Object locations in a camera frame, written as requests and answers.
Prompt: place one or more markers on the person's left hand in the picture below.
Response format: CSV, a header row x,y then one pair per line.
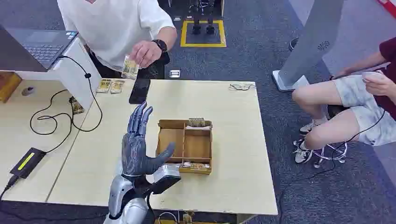
x,y
145,52

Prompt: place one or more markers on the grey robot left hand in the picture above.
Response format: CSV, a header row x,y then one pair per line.
x,y
134,154

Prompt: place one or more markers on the wooden card box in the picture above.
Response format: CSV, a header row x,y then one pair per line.
x,y
196,145

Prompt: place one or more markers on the black wristwatch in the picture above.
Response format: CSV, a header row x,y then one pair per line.
x,y
161,45

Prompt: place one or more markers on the silver floor socket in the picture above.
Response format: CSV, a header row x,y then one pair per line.
x,y
174,74

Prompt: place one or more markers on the black phone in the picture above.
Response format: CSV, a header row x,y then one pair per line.
x,y
139,91

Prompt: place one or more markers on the small silver floor plate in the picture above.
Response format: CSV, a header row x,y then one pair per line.
x,y
177,18

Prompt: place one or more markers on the black robot legs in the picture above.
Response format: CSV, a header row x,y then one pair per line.
x,y
196,29

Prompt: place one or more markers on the pale cards bundle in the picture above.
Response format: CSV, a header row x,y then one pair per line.
x,y
195,166

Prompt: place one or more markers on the printed cards bundle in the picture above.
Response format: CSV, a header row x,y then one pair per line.
x,y
197,122

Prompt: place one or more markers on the white laptop stand box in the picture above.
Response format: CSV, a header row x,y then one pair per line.
x,y
74,77

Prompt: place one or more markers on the dark grey laptop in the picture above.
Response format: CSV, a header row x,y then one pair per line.
x,y
40,46

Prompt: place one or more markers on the black power adapter yellow label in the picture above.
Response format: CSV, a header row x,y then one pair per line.
x,y
28,162

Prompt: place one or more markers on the grey round tape roll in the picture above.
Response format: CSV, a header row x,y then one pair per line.
x,y
28,91

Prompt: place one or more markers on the brown wooden box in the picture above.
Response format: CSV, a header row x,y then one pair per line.
x,y
7,86

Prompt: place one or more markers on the black shoe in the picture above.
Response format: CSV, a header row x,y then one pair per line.
x,y
293,44

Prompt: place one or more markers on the grey kiosk stand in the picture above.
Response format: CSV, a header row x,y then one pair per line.
x,y
312,40

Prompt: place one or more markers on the chrome stool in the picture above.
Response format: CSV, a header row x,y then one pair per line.
x,y
334,110

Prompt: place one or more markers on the seated person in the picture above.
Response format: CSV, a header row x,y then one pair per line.
x,y
355,92

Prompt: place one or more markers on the red strip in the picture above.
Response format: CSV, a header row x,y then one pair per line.
x,y
388,6

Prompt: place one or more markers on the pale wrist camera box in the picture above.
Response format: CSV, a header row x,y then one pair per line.
x,y
165,173

